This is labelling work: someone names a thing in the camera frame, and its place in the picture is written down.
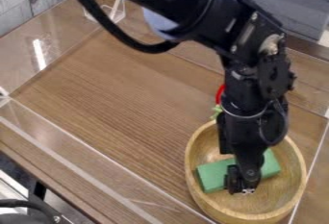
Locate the green rectangular block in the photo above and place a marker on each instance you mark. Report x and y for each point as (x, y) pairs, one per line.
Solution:
(210, 173)

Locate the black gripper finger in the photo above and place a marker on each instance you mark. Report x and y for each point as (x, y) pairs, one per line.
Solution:
(241, 180)
(225, 139)

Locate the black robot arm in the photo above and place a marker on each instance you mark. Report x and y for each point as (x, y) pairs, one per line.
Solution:
(248, 38)

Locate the brown wooden bowl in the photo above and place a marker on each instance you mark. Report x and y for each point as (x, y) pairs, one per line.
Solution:
(277, 194)

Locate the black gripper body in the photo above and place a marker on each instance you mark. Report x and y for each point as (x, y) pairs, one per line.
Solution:
(256, 132)

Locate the clear acrylic corner bracket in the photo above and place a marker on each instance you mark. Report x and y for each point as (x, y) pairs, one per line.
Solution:
(115, 11)

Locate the red toy strawberry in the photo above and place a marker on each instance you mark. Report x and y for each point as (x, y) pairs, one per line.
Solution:
(217, 107)

